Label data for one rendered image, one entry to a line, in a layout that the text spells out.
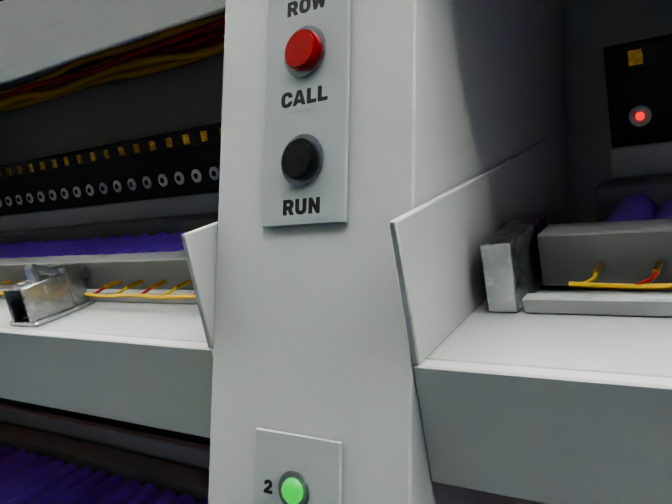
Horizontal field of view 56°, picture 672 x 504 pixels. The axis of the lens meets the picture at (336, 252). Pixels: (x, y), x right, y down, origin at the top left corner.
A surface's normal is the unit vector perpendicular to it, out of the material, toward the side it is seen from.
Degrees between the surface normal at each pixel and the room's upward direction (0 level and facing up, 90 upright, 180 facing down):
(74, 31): 111
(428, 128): 90
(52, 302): 90
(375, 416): 90
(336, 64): 90
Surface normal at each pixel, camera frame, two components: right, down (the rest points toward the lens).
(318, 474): -0.56, -0.07
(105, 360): -0.54, 0.29
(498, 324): -0.18, -0.96
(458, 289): 0.83, -0.03
